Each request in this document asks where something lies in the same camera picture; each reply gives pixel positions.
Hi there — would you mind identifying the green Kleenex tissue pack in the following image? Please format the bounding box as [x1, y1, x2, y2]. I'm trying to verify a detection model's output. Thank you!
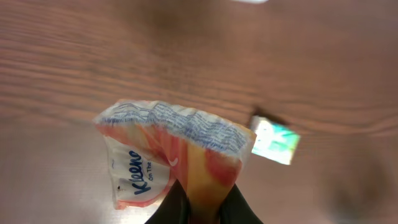
[250, 107, 300, 166]

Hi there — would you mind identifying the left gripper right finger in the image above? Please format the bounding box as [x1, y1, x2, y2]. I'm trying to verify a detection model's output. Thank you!
[219, 185, 263, 224]

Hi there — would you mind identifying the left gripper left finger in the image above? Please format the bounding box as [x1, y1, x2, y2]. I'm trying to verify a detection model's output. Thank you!
[145, 180, 190, 224]

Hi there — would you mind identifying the orange Kleenex tissue pack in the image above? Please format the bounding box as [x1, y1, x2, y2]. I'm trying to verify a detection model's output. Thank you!
[94, 100, 256, 223]

